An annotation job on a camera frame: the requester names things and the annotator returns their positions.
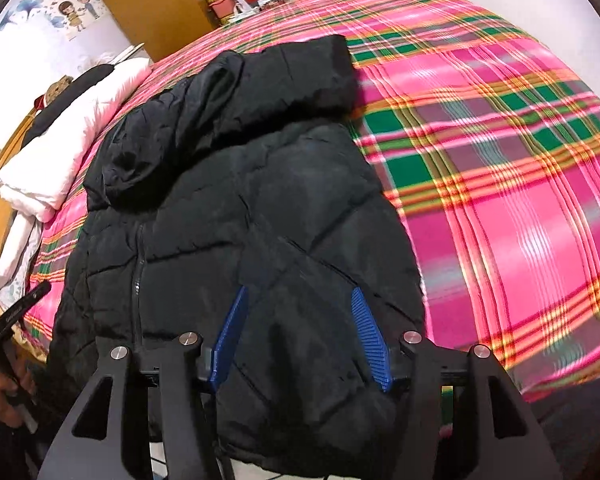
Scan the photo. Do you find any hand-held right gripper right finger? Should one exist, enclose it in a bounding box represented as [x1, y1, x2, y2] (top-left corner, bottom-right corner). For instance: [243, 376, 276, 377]
[351, 287, 563, 480]

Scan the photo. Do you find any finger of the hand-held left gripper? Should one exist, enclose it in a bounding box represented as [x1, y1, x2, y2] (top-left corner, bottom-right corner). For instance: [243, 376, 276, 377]
[0, 281, 52, 341]

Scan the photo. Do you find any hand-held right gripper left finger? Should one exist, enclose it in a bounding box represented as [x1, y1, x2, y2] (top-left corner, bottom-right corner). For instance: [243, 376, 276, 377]
[37, 284, 249, 480]

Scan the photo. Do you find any black puffer jacket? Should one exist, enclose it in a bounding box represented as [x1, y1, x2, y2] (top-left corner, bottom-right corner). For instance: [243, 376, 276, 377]
[45, 34, 428, 466]

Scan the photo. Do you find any person's left hand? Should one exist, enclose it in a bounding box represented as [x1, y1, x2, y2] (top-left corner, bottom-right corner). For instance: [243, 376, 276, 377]
[0, 357, 37, 430]

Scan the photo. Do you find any white pillow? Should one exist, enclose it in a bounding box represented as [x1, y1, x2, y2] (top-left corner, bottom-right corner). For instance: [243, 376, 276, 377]
[0, 212, 43, 293]

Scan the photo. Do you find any white duvet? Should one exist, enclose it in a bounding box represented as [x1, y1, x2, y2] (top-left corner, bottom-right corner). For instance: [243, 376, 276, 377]
[0, 57, 153, 223]

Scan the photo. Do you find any pink plaid bed sheet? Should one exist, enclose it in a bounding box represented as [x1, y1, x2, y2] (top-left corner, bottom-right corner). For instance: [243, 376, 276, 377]
[22, 0, 600, 406]

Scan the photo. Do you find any black pillow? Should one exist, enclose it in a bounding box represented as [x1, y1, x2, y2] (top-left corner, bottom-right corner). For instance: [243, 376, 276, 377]
[22, 62, 118, 148]

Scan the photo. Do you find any brown teddy bear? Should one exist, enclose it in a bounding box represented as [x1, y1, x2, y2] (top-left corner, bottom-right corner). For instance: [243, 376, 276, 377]
[44, 75, 76, 103]

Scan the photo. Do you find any wooden wardrobe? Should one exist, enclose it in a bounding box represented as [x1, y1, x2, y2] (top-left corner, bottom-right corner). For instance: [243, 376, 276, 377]
[84, 0, 216, 63]

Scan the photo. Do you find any pink plastic container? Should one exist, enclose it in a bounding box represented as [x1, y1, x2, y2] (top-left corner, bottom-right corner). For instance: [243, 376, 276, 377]
[209, 0, 238, 20]

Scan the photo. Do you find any cartoon wall poster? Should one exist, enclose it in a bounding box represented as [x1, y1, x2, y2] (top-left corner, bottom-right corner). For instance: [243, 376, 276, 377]
[0, 0, 103, 41]

